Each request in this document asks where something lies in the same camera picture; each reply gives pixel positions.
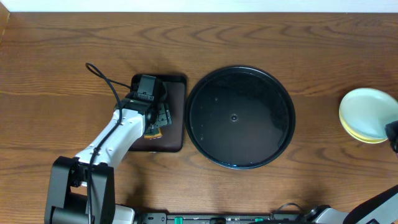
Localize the orange sponge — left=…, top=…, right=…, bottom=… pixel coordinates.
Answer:
left=144, top=128, right=163, bottom=139

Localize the yellow plate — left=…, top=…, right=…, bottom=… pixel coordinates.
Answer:
left=339, top=111, right=387, bottom=144

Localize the mint green plate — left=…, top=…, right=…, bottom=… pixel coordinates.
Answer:
left=338, top=88, right=397, bottom=139

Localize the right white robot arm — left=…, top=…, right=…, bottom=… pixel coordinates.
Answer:
left=314, top=185, right=397, bottom=224

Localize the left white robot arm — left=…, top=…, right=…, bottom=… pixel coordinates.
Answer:
left=44, top=91, right=170, bottom=224

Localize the rectangular black sponge tray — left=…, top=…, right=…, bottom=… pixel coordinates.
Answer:
left=129, top=73, right=187, bottom=152

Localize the round black tray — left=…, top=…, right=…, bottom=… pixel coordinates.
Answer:
left=185, top=65, right=296, bottom=169

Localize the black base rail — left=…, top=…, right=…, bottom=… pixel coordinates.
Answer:
left=132, top=205, right=330, bottom=224

